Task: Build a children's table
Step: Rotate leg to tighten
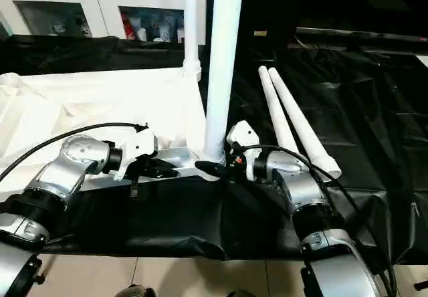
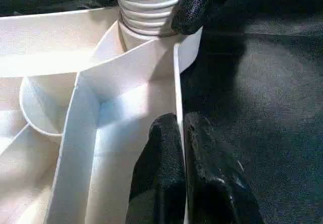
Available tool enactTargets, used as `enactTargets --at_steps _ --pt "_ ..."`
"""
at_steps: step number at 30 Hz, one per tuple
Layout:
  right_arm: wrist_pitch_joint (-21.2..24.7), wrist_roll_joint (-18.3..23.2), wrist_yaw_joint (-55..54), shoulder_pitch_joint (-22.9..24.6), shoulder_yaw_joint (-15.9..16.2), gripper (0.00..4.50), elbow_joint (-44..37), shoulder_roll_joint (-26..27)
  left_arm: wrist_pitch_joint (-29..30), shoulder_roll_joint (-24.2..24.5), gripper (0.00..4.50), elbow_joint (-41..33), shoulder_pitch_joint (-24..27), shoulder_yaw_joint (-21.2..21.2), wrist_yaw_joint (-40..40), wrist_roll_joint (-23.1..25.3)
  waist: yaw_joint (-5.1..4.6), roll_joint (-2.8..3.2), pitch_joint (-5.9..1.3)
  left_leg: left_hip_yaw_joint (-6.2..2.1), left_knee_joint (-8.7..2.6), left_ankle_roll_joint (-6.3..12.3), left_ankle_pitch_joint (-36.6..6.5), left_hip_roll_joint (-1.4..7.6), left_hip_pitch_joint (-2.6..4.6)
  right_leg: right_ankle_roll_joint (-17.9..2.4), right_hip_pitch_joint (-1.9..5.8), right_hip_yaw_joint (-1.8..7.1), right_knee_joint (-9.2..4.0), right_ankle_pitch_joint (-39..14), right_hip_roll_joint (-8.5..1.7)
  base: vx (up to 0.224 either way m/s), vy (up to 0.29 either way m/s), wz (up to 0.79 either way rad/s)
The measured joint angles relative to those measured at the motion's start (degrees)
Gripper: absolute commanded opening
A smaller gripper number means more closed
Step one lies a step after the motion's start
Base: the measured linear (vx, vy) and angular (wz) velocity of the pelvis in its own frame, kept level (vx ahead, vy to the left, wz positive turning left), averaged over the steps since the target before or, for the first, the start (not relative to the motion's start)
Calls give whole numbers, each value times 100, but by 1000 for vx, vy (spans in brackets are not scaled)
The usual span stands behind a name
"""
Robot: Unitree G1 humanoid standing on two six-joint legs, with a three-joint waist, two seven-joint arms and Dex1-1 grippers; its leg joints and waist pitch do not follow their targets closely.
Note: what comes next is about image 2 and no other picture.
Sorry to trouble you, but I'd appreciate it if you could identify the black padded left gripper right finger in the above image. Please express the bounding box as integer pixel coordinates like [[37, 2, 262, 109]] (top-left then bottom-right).
[[184, 112, 263, 224]]

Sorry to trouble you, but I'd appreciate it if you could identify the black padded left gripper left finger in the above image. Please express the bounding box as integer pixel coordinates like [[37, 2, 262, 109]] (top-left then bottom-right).
[[128, 113, 189, 224]]

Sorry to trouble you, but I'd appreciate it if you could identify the white plastic table leg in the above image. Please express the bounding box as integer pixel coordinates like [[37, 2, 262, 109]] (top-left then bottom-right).
[[115, 0, 189, 39]]

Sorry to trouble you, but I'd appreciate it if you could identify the white plastic table top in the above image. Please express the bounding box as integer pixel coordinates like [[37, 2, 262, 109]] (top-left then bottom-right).
[[0, 7, 204, 224]]

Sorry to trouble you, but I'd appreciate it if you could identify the black work mat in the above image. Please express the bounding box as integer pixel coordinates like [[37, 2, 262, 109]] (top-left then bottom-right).
[[0, 0, 323, 224]]

